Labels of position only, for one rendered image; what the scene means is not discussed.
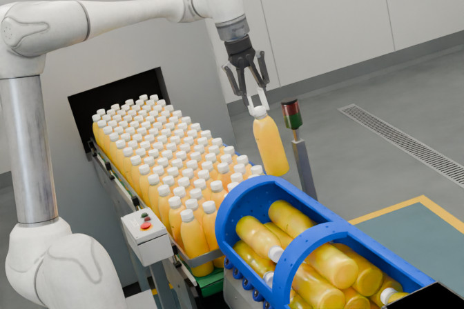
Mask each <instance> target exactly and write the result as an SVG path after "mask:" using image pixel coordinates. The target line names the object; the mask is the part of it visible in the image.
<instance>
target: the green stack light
mask: <svg viewBox="0 0 464 309"><path fill-rule="evenodd" d="M283 117H284V123H285V126H286V128H297V127H300V126H301V125H302V124H303V121H302V116H301V112H299V113H297V114H294V115H290V116H285V115H283Z"/></svg>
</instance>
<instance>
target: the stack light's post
mask: <svg viewBox="0 0 464 309"><path fill-rule="evenodd" d="M291 143H292V146H293V152H294V155H295V159H296V165H297V168H298V174H299V177H300V183H301V186H302V191H303V192H304V193H306V194H307V195H309V196H310V197H312V198H313V199H315V200H316V201H318V199H317V195H316V189H315V186H314V182H313V177H312V173H311V167H310V164H309V158H308V154H307V149H306V145H305V141H304V140H303V139H301V140H300V141H297V142H295V140H293V141H292V142H291Z"/></svg>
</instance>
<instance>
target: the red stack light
mask: <svg viewBox="0 0 464 309"><path fill-rule="evenodd" d="M281 108H282V113H283V115H285V116H290V115H294V114H297V113H299V112H300V106H299V103H298V100H297V101H296V102H295V103H293V104H290V105H282V104H281Z"/></svg>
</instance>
